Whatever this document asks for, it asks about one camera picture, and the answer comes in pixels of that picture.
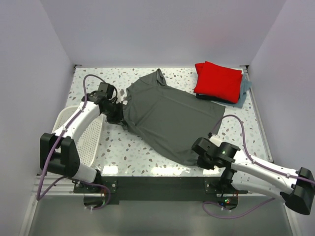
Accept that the grey t shirt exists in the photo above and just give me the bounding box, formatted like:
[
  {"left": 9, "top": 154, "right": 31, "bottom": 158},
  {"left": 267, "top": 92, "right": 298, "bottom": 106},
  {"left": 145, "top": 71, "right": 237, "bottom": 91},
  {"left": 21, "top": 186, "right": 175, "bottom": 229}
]
[{"left": 123, "top": 69, "right": 225, "bottom": 166}]

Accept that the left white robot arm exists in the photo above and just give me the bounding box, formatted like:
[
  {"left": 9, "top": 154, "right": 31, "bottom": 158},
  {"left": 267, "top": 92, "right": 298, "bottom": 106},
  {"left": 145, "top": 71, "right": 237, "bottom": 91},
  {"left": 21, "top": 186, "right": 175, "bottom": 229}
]
[{"left": 40, "top": 82, "right": 123, "bottom": 193}]

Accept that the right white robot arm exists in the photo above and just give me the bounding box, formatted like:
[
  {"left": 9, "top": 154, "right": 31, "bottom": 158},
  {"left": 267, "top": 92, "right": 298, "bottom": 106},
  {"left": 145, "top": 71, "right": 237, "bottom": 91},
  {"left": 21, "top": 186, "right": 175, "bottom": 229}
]
[{"left": 191, "top": 136, "right": 315, "bottom": 215}]

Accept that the white plastic basket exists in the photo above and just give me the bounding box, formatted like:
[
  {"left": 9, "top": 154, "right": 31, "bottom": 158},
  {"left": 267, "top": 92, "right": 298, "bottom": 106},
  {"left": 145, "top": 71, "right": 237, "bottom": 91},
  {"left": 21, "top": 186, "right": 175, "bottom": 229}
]
[{"left": 52, "top": 106, "right": 104, "bottom": 167}]

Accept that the folded black t shirt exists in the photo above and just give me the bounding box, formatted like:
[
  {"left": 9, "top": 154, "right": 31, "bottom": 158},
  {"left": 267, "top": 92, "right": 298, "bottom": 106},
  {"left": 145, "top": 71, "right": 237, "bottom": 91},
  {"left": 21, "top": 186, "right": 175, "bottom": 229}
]
[{"left": 196, "top": 93, "right": 237, "bottom": 105}]

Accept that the folded red t shirt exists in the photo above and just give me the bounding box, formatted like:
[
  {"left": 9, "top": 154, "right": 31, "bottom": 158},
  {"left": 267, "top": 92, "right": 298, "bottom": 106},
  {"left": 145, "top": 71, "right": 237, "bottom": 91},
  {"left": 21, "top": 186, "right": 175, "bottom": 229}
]
[{"left": 194, "top": 61, "right": 243, "bottom": 104}]

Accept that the folded light blue t shirt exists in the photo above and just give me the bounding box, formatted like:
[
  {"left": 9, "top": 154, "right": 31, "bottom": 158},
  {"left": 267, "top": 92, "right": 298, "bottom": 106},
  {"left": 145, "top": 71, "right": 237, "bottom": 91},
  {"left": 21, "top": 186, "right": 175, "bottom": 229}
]
[{"left": 227, "top": 75, "right": 252, "bottom": 108}]

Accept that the aluminium frame rail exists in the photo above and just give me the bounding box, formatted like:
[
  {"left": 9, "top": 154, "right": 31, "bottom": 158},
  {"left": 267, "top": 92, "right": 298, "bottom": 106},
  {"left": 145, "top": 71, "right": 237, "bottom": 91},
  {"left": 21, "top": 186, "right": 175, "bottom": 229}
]
[{"left": 240, "top": 64, "right": 286, "bottom": 180}]

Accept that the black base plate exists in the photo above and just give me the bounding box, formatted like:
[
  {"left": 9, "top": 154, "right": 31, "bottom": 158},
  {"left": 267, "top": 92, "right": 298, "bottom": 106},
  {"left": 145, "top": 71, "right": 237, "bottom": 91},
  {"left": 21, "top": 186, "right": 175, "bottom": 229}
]
[{"left": 73, "top": 176, "right": 248, "bottom": 206}]

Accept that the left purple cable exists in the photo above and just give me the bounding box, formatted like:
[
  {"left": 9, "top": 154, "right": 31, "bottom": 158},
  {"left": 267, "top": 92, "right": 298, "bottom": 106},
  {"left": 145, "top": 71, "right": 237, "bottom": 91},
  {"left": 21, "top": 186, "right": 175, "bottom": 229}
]
[{"left": 36, "top": 74, "right": 113, "bottom": 211}]

